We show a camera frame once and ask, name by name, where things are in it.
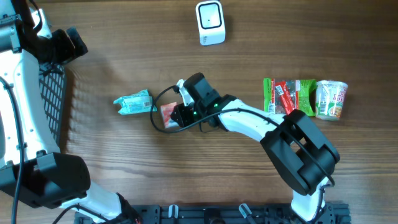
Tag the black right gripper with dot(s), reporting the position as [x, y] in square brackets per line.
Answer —
[182, 119]

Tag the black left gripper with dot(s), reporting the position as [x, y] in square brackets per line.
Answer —
[68, 50]

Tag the red small box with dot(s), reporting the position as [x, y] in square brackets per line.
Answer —
[166, 111]

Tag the teal tissue pack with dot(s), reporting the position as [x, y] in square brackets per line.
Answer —
[140, 102]

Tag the red snack stick packet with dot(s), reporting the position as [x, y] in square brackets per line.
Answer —
[284, 96]

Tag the green gummy candy bag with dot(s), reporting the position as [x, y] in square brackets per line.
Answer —
[300, 91]

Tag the instant noodle cup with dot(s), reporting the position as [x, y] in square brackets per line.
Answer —
[329, 99]

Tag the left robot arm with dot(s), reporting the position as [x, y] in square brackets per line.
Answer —
[34, 171]

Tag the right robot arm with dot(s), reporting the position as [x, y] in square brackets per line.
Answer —
[299, 151]

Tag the white barcode scanner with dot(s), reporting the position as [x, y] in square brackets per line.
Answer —
[210, 20]

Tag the grey plastic basket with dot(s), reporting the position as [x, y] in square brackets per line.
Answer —
[53, 85]

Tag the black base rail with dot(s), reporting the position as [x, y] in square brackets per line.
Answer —
[332, 213]

